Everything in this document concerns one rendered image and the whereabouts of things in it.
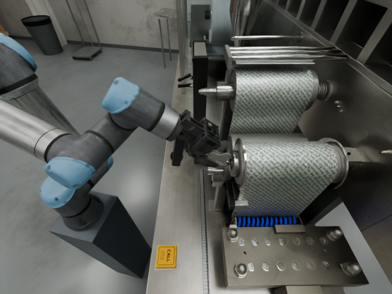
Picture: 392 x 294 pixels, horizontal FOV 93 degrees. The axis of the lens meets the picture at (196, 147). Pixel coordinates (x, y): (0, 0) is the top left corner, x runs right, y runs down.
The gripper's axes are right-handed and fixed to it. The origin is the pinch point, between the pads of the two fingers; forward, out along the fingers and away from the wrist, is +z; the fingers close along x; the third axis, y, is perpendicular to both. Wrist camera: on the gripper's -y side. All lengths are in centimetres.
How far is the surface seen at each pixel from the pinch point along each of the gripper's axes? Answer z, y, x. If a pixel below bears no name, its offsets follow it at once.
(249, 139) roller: 7.7, 6.1, 9.8
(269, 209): 22.4, -1.7, -8.1
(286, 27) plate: 18, 37, 70
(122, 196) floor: 18, -146, 55
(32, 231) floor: -36, -190, 24
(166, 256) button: 5.2, -36.2, -18.0
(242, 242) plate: 18.6, -12.3, -16.4
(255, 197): 11.7, 0.7, -8.1
